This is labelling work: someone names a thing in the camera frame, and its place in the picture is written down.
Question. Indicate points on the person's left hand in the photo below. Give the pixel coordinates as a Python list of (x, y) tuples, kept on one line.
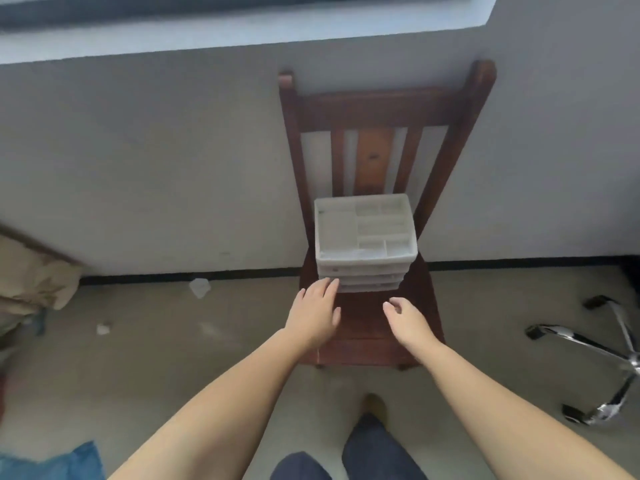
[(312, 314)]

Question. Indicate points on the person's right hand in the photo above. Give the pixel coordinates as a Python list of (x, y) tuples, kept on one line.
[(411, 327)]

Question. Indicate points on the person's right forearm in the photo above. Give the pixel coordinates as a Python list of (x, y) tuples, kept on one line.
[(510, 419)]

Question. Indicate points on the person's left forearm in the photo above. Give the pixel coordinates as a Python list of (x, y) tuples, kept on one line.
[(215, 414)]

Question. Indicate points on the person's right yellow shoe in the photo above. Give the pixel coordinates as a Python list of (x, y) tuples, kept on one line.
[(375, 407)]

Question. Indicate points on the person's grey trousers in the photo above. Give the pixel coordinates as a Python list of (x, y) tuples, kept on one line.
[(375, 454)]

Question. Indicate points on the large crumpled white paper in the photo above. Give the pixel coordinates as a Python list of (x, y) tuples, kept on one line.
[(200, 288)]

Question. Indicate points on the chrome office chair base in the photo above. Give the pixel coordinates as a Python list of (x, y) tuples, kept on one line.
[(590, 344)]

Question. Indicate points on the small crumpled white paper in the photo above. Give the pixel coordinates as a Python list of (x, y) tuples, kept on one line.
[(103, 328)]

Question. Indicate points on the dark wooden stool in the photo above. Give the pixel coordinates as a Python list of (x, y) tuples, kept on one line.
[(370, 104)]

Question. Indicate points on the beige fabric bundle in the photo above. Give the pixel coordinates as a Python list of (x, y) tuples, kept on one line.
[(35, 279)]

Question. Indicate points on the blue plastic bag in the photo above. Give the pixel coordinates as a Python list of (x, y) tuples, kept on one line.
[(65, 467)]

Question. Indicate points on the dark window frame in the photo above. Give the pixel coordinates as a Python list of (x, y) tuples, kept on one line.
[(150, 9)]

